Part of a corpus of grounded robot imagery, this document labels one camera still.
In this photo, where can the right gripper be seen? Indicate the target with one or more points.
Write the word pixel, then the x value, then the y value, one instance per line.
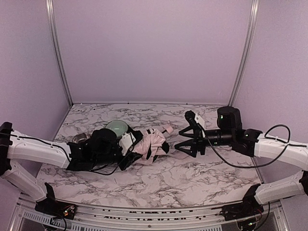
pixel 197 138

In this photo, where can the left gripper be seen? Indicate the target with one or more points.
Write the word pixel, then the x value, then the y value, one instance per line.
pixel 133 151

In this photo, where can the pink and black umbrella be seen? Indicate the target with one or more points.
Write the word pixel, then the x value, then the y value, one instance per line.
pixel 153 144

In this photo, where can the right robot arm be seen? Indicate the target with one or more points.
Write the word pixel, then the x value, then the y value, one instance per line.
pixel 252 143

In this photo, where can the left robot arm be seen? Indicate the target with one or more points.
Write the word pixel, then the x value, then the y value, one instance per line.
pixel 93 154

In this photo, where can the green ceramic bowl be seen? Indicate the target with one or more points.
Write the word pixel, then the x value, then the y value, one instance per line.
pixel 119 127

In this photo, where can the small steel bowl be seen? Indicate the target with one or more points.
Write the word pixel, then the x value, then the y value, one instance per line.
pixel 81 137

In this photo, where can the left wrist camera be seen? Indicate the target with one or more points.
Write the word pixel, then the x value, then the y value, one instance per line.
pixel 126 142

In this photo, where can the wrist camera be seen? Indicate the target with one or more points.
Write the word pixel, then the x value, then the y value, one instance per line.
pixel 126 142
pixel 195 120

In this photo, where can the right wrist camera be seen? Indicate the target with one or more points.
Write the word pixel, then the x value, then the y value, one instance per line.
pixel 195 120

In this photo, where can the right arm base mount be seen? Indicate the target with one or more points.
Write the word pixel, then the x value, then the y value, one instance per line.
pixel 241 210

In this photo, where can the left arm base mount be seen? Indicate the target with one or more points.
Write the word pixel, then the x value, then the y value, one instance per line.
pixel 56 208

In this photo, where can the front aluminium rail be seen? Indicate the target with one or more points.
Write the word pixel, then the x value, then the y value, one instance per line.
pixel 107 218

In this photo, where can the right aluminium frame post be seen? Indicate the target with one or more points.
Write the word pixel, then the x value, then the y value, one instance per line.
pixel 246 50

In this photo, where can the aluminium frame post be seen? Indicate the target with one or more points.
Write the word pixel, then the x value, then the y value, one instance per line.
pixel 57 51
pixel 246 50

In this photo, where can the left aluminium frame post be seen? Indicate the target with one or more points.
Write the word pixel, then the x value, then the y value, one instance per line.
pixel 57 51

